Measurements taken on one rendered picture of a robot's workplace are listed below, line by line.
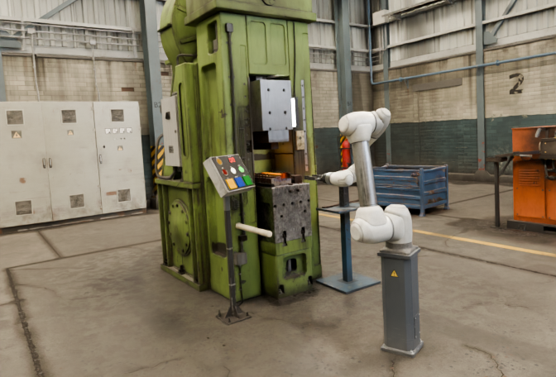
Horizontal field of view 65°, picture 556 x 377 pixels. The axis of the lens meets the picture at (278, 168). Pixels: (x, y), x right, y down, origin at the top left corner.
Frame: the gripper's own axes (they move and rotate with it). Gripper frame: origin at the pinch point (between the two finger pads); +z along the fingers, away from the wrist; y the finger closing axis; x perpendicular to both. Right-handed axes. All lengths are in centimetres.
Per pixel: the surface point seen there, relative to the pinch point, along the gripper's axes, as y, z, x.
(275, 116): -4, 35, 47
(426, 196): 350, 155, -71
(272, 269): -15, 36, -75
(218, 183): -71, 13, 2
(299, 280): 7, 30, -89
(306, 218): 17, 29, -38
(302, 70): 37, 49, 88
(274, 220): -15.6, 29.1, -34.0
